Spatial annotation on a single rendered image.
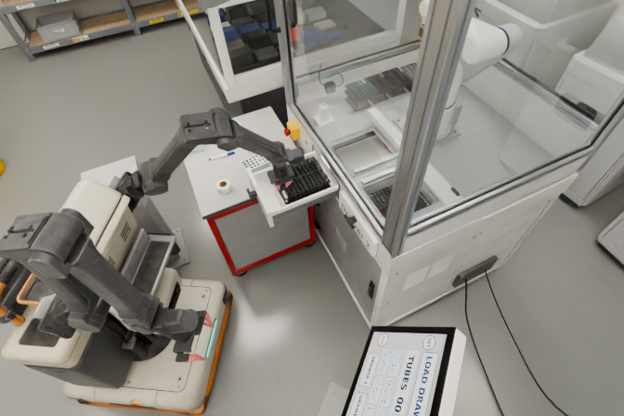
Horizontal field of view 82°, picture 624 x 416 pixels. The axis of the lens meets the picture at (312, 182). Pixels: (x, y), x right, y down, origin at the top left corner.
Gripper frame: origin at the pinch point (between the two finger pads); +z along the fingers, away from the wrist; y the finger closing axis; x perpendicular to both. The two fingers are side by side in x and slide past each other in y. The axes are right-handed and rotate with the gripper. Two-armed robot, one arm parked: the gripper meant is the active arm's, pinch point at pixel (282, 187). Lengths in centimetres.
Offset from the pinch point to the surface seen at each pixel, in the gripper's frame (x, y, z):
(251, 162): -34.4, 6.8, 16.2
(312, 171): -8.7, -17.2, 6.9
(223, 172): -36.0, 21.8, 19.1
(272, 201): -2.3, 5.1, 10.4
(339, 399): 72, 3, 89
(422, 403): 92, -5, -25
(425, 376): 87, -9, -24
